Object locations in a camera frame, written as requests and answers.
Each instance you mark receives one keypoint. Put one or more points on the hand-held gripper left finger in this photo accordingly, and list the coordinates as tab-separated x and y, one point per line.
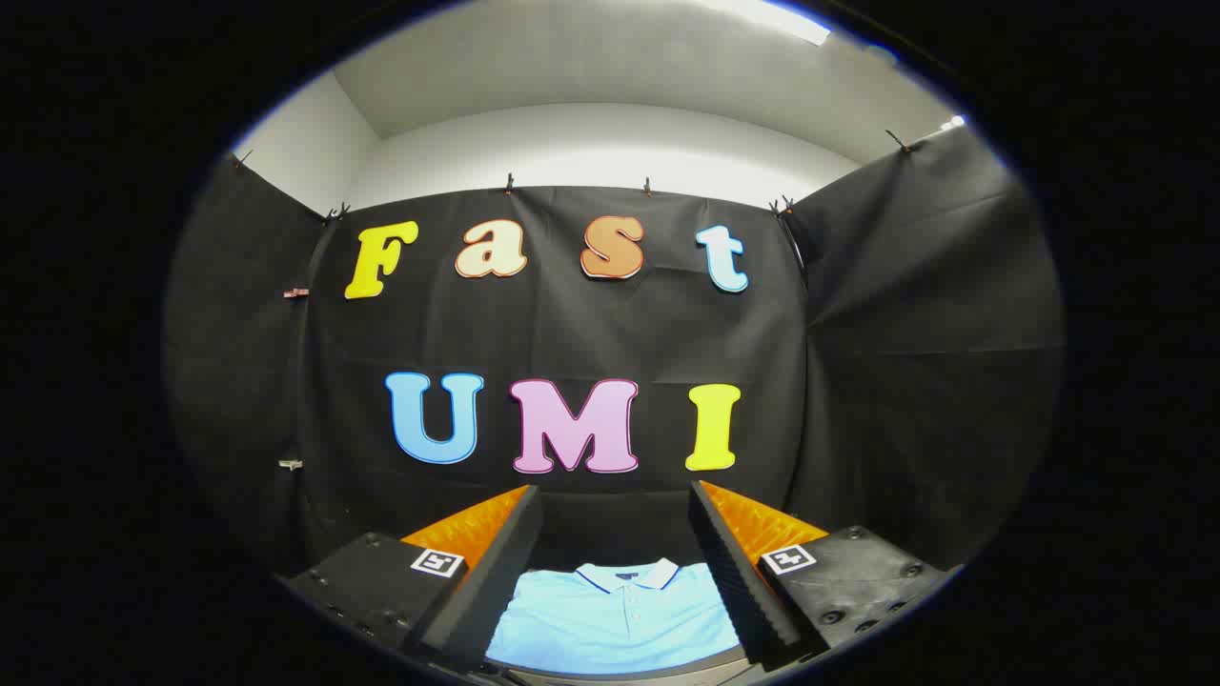
500	572

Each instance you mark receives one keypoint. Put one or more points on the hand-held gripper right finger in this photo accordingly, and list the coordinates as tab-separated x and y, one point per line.
734	572

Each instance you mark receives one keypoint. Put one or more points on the light blue polo shirt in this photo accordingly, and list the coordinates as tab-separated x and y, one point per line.
610	619

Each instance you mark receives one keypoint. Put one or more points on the black backdrop cloth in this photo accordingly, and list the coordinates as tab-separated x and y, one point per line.
572	333

